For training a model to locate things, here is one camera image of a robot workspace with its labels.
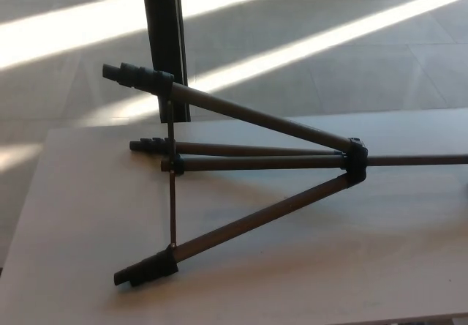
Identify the brown black camera tripod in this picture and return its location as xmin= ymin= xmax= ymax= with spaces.
xmin=101 ymin=61 xmax=468 ymax=288

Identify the black upright post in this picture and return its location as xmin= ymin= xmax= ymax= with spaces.
xmin=140 ymin=0 xmax=193 ymax=124

